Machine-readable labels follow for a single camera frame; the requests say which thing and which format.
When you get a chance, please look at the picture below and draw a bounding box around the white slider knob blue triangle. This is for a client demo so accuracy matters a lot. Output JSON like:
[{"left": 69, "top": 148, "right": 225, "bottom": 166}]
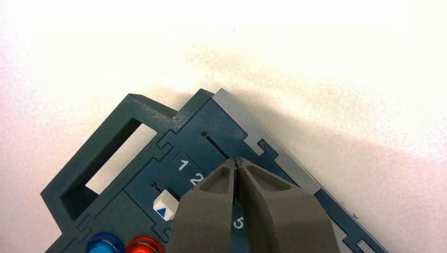
[{"left": 153, "top": 189, "right": 180, "bottom": 222}]

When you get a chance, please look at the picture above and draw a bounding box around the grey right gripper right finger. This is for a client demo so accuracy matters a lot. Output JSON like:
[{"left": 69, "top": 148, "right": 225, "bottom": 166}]
[{"left": 237, "top": 157, "right": 341, "bottom": 253}]

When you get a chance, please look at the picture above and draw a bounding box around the teal and grey control board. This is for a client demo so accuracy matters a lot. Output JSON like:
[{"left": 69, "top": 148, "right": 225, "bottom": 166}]
[{"left": 40, "top": 87, "right": 390, "bottom": 253}]

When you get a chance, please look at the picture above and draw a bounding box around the red push button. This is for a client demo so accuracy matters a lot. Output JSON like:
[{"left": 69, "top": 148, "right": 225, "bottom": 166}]
[{"left": 125, "top": 236, "right": 165, "bottom": 253}]

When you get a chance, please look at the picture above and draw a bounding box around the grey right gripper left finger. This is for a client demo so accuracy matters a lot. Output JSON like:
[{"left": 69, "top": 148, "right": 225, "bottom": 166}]
[{"left": 167, "top": 159, "right": 237, "bottom": 253}]

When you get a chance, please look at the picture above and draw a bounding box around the blue push button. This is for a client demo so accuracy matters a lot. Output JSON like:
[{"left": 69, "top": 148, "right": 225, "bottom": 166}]
[{"left": 85, "top": 232, "right": 125, "bottom": 253}]

